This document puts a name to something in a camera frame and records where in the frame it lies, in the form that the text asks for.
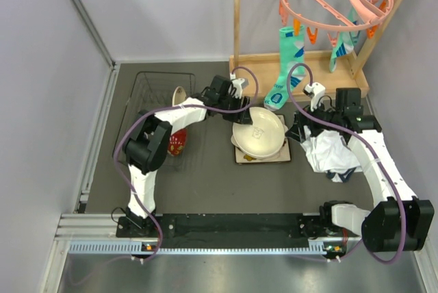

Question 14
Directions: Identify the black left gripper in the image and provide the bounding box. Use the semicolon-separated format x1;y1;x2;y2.
217;92;251;125

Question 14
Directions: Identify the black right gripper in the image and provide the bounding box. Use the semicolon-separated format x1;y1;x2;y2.
285;96;343;143

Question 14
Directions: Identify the square floral ceramic plate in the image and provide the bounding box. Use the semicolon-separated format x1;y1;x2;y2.
233;114;292;164

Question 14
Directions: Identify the cream round plate with drawing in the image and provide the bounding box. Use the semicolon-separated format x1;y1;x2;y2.
232;106;286;157

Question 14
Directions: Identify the cream small plate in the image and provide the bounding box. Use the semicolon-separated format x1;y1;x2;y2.
172;86;187;106

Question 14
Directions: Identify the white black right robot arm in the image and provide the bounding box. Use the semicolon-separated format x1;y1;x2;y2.
286;82;435;253

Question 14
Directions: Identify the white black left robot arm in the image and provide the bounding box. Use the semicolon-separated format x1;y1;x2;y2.
114;73;253;236

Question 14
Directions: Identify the white printed t-shirt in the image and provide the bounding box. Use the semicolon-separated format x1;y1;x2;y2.
300;126;362;183

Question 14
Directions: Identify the wooden stand with tray base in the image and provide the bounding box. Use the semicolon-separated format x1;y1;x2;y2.
229;0;402;101

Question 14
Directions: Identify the red floral bowl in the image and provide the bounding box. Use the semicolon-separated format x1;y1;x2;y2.
168;129;188;156

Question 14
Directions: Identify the long green patterned sock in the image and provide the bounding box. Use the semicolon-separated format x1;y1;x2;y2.
263;26;305;111

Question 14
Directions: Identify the short green patterned sock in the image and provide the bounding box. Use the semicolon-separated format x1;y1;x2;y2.
328;12;360;72

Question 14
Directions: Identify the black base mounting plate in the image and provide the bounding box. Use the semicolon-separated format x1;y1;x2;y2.
116;213;346;249

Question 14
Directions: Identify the black wire dish rack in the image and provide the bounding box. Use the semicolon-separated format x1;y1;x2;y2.
113;71;196;151

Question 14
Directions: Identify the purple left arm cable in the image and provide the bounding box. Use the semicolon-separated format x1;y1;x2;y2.
113;66;259;262

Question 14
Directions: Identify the aluminium frame rail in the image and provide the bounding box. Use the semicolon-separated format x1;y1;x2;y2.
40;213;438;293

